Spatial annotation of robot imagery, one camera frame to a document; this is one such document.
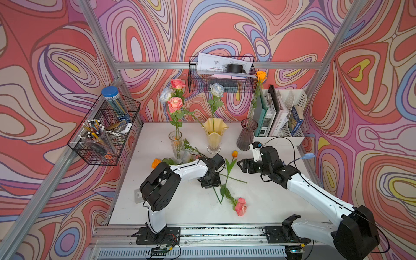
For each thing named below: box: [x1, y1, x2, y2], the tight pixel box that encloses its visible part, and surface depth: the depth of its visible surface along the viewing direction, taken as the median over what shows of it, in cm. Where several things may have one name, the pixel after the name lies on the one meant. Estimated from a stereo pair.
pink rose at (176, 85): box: [170, 78, 186, 98], surface depth 80 cm
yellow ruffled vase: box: [201, 117, 229, 155], surface depth 95 cm
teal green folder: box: [253, 89, 269, 138], surface depth 91 cm
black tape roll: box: [226, 63, 248, 75], surface depth 84 cm
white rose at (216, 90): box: [207, 82, 225, 133], surface depth 80 cm
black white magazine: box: [261, 84, 281, 138], surface depth 95 cm
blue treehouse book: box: [288, 105, 304, 136], surface depth 104 cm
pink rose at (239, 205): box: [220, 183, 247, 217], surface depth 82 cm
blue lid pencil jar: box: [101, 85, 131, 122], surface depth 75 cm
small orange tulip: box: [225, 150, 239, 186], surface depth 100 cm
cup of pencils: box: [79, 119, 115, 157], surface depth 63 cm
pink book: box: [269, 90, 289, 138], surface depth 95 cm
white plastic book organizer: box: [247, 89, 308, 147], surface depth 100 cm
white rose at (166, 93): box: [159, 86, 206, 127], surface depth 76 cm
